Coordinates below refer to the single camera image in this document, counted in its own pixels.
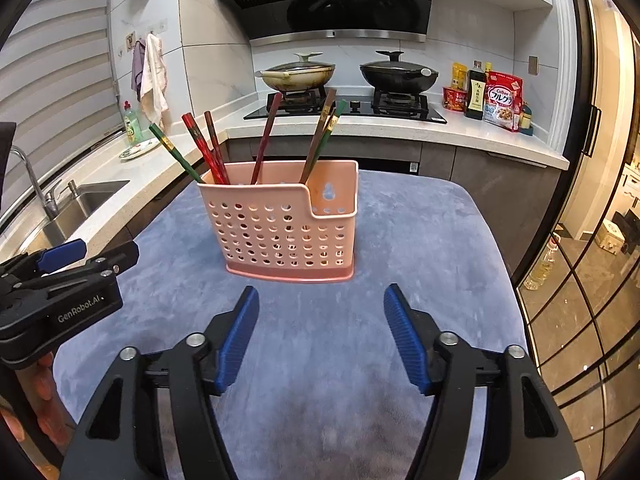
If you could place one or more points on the small dark jar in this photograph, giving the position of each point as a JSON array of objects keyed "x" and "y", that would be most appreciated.
[{"x": 526, "y": 125}]

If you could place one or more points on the dark soy sauce bottle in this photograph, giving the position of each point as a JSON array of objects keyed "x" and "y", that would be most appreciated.
[{"x": 475, "y": 93}]

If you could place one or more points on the green chopstick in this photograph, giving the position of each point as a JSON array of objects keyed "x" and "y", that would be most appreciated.
[
  {"x": 323, "y": 140},
  {"x": 164, "y": 140}
]

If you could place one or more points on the black wok with lid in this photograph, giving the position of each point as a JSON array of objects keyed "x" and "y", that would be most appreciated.
[{"x": 394, "y": 75}]

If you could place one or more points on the purple hanging cloth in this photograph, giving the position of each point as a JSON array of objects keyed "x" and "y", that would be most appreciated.
[{"x": 138, "y": 54}]

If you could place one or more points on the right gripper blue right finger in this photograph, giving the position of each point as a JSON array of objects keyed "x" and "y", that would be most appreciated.
[{"x": 412, "y": 331}]

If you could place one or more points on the white hanging towel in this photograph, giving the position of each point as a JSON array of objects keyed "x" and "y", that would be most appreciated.
[{"x": 153, "y": 83}]

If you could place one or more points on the beige wok with lid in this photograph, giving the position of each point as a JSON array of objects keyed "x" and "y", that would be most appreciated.
[{"x": 304, "y": 74}]

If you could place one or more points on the grey-blue fleece cloth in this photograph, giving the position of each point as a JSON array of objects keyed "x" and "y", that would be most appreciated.
[{"x": 321, "y": 393}]

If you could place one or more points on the black gas stove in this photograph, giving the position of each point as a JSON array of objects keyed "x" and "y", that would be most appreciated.
[{"x": 381, "y": 104}]

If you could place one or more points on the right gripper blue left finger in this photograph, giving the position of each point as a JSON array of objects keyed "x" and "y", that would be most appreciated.
[{"x": 231, "y": 352}]

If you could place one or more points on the red white cereal bag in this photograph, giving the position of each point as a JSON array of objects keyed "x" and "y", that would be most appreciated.
[{"x": 503, "y": 100}]

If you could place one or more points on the dark red chopstick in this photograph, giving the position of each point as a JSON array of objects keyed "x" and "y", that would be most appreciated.
[{"x": 274, "y": 107}]

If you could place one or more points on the bright red chopstick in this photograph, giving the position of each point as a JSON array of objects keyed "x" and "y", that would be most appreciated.
[{"x": 200, "y": 142}]

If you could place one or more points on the left hand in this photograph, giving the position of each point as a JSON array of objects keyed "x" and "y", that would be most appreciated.
[{"x": 39, "y": 386}]

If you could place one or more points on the brown chopstick gold band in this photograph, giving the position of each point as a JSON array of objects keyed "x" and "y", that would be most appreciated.
[{"x": 318, "y": 133}]

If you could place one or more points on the plastic oil bottle on floor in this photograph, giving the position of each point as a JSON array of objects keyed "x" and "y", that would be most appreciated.
[{"x": 544, "y": 265}]

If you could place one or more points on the pink perforated utensil holder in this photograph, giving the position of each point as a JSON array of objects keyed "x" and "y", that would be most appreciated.
[{"x": 281, "y": 229}]

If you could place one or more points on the yellow snack packet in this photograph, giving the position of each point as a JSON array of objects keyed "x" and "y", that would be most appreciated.
[{"x": 459, "y": 76}]

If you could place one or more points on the chrome kitchen faucet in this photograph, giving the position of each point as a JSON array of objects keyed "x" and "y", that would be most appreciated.
[{"x": 47, "y": 200}]

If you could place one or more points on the stainless steel sink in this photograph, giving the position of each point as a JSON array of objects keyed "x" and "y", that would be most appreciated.
[{"x": 73, "y": 211}]

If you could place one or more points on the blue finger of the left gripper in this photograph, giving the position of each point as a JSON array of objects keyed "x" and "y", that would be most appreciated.
[
  {"x": 116, "y": 260},
  {"x": 58, "y": 257}
]

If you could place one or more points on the red snack packet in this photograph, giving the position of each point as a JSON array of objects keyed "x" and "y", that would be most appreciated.
[{"x": 454, "y": 99}]

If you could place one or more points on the small white plate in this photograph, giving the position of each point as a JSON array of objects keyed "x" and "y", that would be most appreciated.
[{"x": 139, "y": 149}]

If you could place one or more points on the green dish soap bottle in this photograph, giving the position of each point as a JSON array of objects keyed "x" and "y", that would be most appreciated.
[{"x": 132, "y": 125}]

